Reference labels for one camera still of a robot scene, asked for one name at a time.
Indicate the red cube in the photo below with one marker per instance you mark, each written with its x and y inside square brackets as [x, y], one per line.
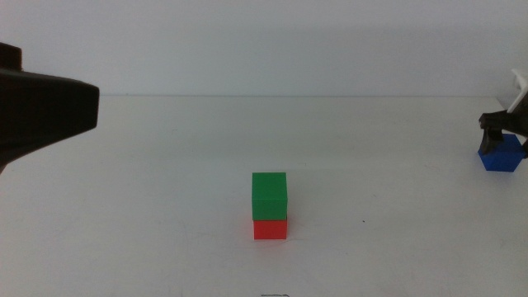
[270, 230]

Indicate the green cube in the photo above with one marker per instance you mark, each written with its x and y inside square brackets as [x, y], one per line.
[269, 196]

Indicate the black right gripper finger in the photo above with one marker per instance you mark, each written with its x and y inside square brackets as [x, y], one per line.
[491, 142]
[525, 149]

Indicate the black left Piper arm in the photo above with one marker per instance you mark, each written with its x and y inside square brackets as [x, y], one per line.
[41, 111]

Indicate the blue cube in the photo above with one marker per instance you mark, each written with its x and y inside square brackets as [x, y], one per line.
[504, 158]

